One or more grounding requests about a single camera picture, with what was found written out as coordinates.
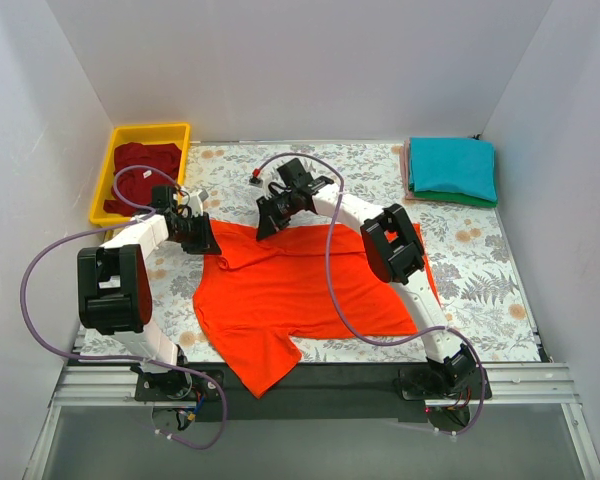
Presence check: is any folded teal t shirt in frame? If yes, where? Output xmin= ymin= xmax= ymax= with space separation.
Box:
xmin=407 ymin=137 xmax=498 ymax=203

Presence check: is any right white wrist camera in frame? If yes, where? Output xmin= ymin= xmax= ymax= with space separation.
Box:
xmin=248 ymin=163 xmax=278 ymax=195

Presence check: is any aluminium frame rail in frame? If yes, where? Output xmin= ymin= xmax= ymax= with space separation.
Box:
xmin=25 ymin=362 xmax=600 ymax=479

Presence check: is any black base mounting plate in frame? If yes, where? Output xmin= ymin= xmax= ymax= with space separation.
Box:
xmin=131 ymin=362 xmax=492 ymax=423

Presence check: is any folded pink t shirt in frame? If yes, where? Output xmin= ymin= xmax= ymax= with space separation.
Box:
xmin=401 ymin=140 xmax=414 ymax=200

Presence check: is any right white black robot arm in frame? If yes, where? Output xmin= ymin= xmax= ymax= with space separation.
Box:
xmin=249 ymin=153 xmax=488 ymax=401

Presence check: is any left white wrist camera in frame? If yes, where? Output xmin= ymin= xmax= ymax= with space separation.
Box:
xmin=180 ymin=189 xmax=209 ymax=217

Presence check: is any orange t shirt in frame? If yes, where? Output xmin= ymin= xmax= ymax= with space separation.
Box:
xmin=192 ymin=220 xmax=418 ymax=397

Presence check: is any yellow plastic bin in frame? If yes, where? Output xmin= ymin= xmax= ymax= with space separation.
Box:
xmin=89 ymin=122 xmax=191 ymax=227

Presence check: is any dark red t shirt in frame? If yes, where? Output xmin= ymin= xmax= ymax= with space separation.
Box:
xmin=100 ymin=142 xmax=182 ymax=217

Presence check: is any folded green t shirt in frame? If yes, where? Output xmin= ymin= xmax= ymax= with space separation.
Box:
xmin=413 ymin=191 xmax=498 ymax=208

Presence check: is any floral patterned table mat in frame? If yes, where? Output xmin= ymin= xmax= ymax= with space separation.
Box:
xmin=77 ymin=141 xmax=541 ymax=364

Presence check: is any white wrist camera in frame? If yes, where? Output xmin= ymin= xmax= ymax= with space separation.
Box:
xmin=180 ymin=189 xmax=209 ymax=217
xmin=248 ymin=163 xmax=278 ymax=195

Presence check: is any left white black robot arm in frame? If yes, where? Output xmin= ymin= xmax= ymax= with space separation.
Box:
xmin=77 ymin=185 xmax=222 ymax=400

